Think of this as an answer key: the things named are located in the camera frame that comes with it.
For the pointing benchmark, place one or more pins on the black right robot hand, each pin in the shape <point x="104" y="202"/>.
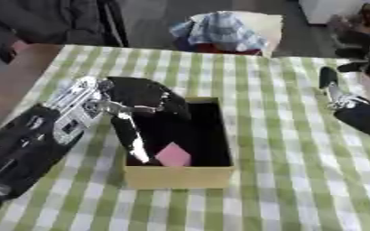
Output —
<point x="364" y="118"/>

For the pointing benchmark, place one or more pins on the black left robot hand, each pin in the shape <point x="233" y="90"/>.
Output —
<point x="141" y="93"/>

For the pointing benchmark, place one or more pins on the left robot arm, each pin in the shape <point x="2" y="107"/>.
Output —
<point x="22" y="150"/>

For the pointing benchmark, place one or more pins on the tan cardboard box black inside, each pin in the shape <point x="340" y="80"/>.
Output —
<point x="178" y="176"/>

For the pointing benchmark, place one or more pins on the pink block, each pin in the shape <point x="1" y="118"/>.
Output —
<point x="172" y="156"/>

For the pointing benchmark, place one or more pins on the black tripod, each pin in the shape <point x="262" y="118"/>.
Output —
<point x="114" y="21"/>

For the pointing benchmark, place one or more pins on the black chair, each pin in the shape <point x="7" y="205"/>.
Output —
<point x="359" y="42"/>

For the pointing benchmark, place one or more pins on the red chair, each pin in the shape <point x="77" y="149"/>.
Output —
<point x="220" y="48"/>

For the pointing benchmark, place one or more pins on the blue white checked cloth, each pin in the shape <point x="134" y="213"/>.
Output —
<point x="220" y="30"/>

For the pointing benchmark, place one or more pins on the white cabinet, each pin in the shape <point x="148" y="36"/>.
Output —
<point x="327" y="10"/>

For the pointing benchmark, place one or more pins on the person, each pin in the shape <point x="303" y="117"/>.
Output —
<point x="46" y="18"/>

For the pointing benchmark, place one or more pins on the person's hand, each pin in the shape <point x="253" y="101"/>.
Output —
<point x="18" y="47"/>

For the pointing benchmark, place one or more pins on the beige bag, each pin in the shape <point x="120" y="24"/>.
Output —
<point x="264" y="28"/>

